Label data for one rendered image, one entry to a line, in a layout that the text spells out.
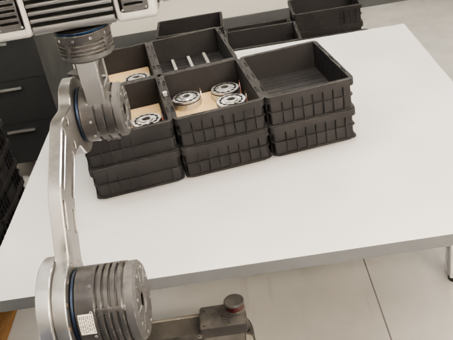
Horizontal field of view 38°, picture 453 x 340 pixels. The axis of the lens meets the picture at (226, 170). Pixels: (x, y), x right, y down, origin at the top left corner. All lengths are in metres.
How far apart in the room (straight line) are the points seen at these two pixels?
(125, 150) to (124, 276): 0.78
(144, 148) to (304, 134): 0.53
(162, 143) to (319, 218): 0.57
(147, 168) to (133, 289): 0.83
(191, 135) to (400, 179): 0.67
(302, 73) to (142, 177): 0.75
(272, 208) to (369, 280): 0.88
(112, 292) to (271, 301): 1.39
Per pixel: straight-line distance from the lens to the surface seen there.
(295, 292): 2.75
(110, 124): 1.69
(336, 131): 2.27
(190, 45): 2.85
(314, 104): 2.19
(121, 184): 2.19
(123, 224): 2.08
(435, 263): 2.87
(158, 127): 2.10
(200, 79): 2.48
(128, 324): 1.43
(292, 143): 2.24
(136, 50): 2.83
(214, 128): 2.15
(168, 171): 2.19
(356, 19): 4.00
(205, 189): 2.14
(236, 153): 2.19
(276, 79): 2.51
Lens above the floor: 1.83
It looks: 30 degrees down
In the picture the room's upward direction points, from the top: 10 degrees counter-clockwise
